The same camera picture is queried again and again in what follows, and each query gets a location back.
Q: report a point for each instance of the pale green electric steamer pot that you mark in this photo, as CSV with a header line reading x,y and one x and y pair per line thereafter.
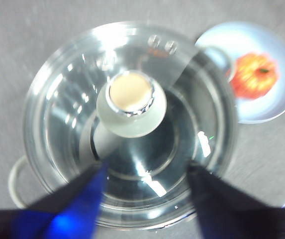
x,y
14,184

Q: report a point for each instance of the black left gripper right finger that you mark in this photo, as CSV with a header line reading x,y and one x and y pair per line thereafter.
x,y
231,219

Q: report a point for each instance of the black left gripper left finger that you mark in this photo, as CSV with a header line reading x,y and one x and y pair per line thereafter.
x,y
45,219

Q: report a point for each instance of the blue plate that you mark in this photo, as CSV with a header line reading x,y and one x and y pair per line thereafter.
x,y
264,37

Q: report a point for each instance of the glass lid with green knob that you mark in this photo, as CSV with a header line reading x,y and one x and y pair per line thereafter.
x,y
132,99

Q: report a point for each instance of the orange pumpkin with green stem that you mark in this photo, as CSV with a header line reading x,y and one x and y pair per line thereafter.
x,y
255,77

